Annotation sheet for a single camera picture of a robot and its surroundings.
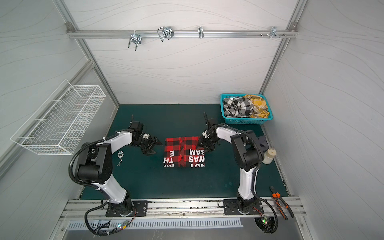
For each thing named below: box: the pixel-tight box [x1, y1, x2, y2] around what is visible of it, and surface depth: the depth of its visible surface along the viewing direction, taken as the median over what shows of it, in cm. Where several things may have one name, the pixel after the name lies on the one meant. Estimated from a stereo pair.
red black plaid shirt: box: [163, 136, 205, 168], surface depth 90 cm
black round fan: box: [254, 216, 278, 234], surface depth 73 cm
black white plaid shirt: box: [223, 97, 254, 118], surface depth 109 cm
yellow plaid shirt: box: [243, 94, 270, 119], surface depth 107 cm
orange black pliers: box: [269, 185, 295, 221], surface depth 76 cm
